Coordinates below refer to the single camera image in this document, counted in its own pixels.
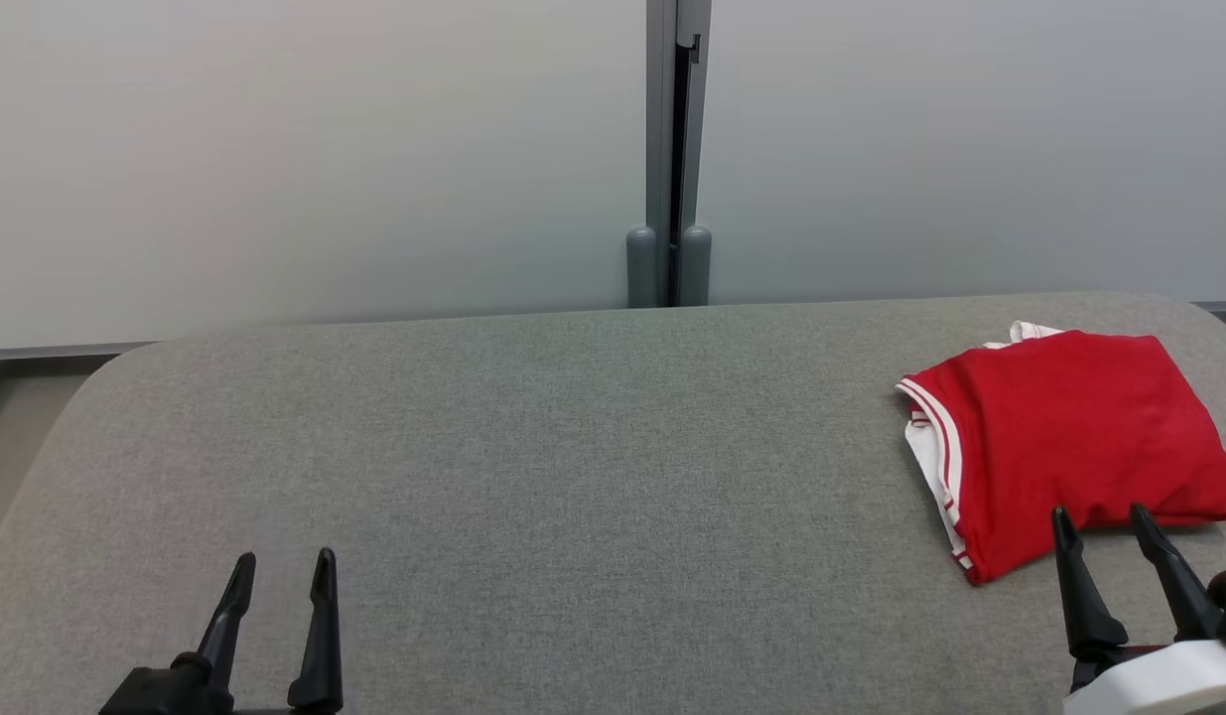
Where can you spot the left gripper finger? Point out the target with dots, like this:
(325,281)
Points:
(225,616)
(322,645)

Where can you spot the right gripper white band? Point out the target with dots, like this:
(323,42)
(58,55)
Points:
(1158,685)

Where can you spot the red Bulls jersey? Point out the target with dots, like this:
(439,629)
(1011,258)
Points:
(1069,437)

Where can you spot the red shorts white stripe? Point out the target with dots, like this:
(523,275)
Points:
(1027,331)

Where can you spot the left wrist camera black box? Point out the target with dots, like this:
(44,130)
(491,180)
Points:
(161,695)

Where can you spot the grey partition base rail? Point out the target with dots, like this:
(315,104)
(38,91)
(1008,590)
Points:
(67,352)
(1223,308)

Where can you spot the grey cylindrical post foot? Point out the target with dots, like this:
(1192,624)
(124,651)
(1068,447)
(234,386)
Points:
(641,268)
(697,266)

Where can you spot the grey partition post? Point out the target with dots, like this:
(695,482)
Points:
(677,119)

